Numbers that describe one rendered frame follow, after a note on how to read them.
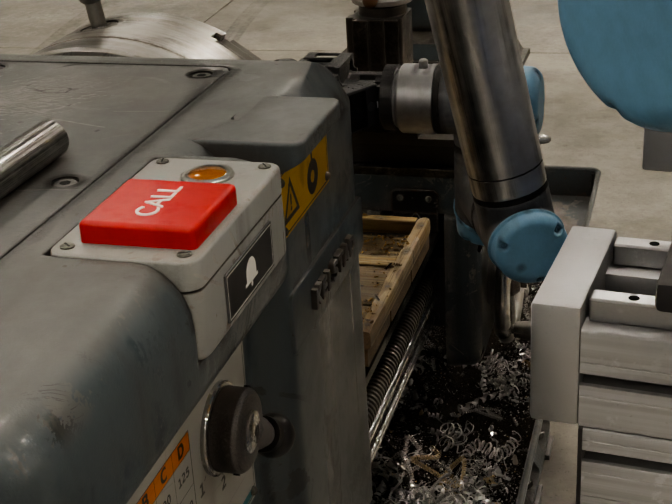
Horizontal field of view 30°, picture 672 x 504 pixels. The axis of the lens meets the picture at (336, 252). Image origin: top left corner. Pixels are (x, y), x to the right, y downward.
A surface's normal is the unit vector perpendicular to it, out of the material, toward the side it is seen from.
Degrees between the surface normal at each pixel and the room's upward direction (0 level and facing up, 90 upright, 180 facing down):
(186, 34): 20
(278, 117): 0
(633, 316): 90
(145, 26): 7
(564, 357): 90
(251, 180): 0
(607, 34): 97
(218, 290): 90
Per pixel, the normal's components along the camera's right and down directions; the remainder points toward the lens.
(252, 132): -0.05, -0.91
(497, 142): -0.08, 0.46
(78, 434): 0.90, -0.23
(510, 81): 0.52, 0.24
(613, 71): -0.82, 0.37
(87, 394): 0.79, -0.43
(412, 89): -0.26, -0.15
